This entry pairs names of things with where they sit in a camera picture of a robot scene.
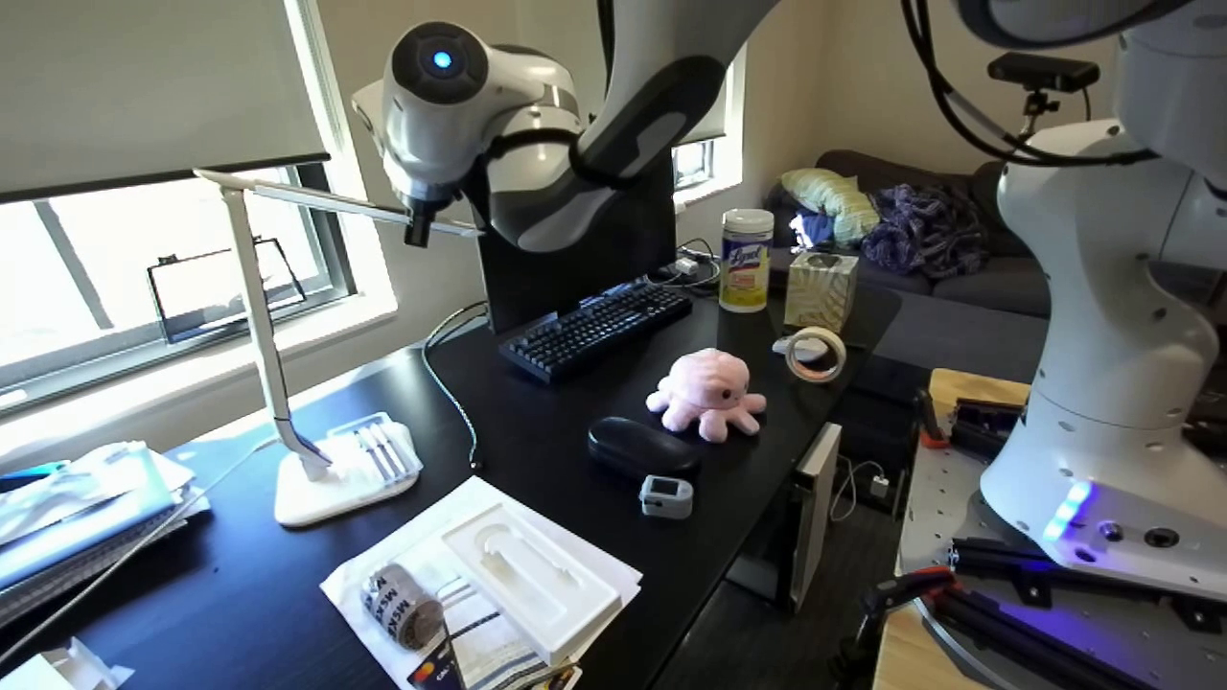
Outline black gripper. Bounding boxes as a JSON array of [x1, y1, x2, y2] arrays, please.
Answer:
[[402, 188, 452, 248]]

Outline white folding desk lamp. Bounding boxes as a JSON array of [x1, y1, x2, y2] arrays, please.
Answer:
[[193, 166, 488, 533]]

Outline black computer monitor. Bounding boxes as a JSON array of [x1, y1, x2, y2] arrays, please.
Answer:
[[478, 160, 675, 332]]

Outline black keyboard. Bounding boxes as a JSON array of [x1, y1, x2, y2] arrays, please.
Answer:
[[498, 278, 691, 383]]

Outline black glasses case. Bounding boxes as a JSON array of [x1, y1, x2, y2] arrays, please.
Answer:
[[586, 415, 703, 478]]

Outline disinfecting wipes canister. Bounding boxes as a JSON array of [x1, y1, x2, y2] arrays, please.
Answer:
[[717, 207, 776, 313]]

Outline pink plush octopus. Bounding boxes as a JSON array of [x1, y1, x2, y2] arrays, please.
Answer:
[[644, 349, 765, 446]]

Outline small grey pulse oximeter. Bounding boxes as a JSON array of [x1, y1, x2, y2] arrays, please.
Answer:
[[635, 477, 693, 520]]

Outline white plastic packaging tray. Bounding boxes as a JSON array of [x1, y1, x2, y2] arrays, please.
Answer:
[[443, 502, 620, 662]]

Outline patterned tissue box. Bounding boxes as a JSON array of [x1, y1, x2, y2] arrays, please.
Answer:
[[786, 253, 859, 330]]

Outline papers under tray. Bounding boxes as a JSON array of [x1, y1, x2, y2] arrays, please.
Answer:
[[321, 478, 640, 690]]

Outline white tape roll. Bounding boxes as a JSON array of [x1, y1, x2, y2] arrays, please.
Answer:
[[771, 327, 849, 386]]

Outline grey cylindrical roll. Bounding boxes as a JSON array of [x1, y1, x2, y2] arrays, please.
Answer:
[[363, 562, 443, 652]]

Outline light green pillow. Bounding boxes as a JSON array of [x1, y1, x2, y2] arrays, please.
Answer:
[[779, 169, 877, 248]]

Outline stack of papers and envelopes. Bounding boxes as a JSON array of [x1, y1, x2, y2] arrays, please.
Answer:
[[0, 442, 209, 629]]

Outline purple patterned cloth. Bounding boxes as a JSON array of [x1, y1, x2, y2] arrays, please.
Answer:
[[861, 184, 987, 278]]

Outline white computer tower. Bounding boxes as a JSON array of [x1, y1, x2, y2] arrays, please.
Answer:
[[730, 423, 843, 609]]

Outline dark grey sofa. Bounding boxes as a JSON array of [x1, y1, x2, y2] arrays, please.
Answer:
[[815, 151, 1047, 381]]

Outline white lamp power cable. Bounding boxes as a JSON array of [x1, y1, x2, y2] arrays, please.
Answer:
[[415, 300, 493, 471]]

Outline black looped cable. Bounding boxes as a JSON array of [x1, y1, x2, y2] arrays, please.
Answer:
[[897, 0, 1163, 171]]

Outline black camera on stand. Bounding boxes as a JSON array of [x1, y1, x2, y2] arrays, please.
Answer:
[[987, 52, 1099, 132]]

